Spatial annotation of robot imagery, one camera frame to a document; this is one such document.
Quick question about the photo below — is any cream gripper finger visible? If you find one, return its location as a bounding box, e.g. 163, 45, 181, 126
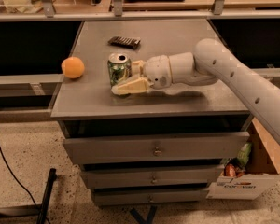
111, 75, 153, 95
131, 60, 146, 76

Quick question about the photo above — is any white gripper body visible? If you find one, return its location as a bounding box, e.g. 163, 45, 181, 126
144, 55, 172, 90

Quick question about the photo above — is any green soda can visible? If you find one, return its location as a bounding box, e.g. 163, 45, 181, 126
107, 53, 132, 86

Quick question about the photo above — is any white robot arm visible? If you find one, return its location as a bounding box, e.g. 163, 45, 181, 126
112, 38, 280, 146

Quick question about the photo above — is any dark chocolate bar wrapper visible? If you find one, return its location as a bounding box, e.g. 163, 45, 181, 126
108, 36, 140, 49

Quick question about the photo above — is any orange ball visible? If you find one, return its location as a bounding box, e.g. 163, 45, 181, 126
61, 57, 85, 78

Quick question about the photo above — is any grey drawer cabinet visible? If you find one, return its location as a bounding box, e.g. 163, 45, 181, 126
51, 20, 251, 194

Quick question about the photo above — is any top grey drawer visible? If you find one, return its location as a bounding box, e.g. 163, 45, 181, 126
63, 132, 249, 164

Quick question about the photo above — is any grey drawer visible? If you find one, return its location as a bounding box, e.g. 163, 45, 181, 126
63, 132, 249, 164
91, 189, 208, 206
81, 164, 223, 189

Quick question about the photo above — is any middle grey drawer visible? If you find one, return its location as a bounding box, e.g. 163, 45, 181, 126
81, 164, 223, 189

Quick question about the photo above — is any bottom grey drawer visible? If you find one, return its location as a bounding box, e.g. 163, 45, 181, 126
91, 189, 208, 206

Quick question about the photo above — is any green snack bag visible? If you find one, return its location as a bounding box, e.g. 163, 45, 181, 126
237, 142, 252, 167

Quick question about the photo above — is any cardboard box with snacks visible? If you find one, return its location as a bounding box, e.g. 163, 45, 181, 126
207, 119, 280, 200

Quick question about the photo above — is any black metal stand leg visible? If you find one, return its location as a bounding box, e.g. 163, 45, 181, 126
0, 167, 58, 224

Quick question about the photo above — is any wooden shelf with rail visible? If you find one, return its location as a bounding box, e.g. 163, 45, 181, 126
0, 0, 280, 22

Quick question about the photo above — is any black cable on floor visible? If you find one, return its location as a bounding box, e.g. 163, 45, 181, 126
0, 121, 52, 224

